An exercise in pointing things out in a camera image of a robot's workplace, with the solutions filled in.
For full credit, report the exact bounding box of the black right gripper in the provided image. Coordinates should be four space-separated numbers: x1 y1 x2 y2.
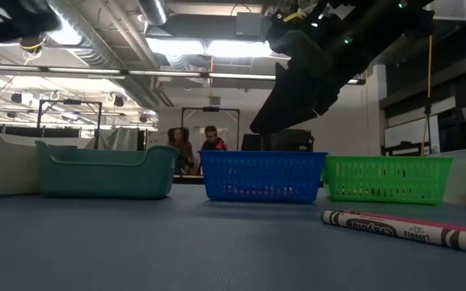
249 7 383 137

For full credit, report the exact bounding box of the pink crayon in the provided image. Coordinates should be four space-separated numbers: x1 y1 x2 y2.
340 209 466 239

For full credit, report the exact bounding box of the blue slotted plastic basket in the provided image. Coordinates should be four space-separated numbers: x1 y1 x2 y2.
197 150 329 205

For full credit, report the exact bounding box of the person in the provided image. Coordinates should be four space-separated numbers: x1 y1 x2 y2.
199 124 230 152
166 126 197 175

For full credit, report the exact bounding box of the green slotted plastic basket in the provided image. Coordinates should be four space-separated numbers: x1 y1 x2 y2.
322 154 455 205

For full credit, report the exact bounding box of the whiteboard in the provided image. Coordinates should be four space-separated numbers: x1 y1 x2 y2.
383 114 441 155

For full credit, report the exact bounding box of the grey crayon white wrapper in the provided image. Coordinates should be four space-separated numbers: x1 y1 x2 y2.
320 209 466 256

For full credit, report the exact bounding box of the grey cover sheet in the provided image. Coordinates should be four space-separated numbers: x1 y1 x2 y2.
98 126 140 152

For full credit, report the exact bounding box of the teal plastic bin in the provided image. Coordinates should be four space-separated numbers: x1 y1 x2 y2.
34 139 180 200

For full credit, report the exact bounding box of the black metal frame stand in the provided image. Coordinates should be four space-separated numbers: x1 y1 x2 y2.
179 106 241 175
36 99 104 141

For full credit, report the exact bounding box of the yellow ceiling cord reel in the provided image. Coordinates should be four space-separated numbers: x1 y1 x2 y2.
17 35 49 65

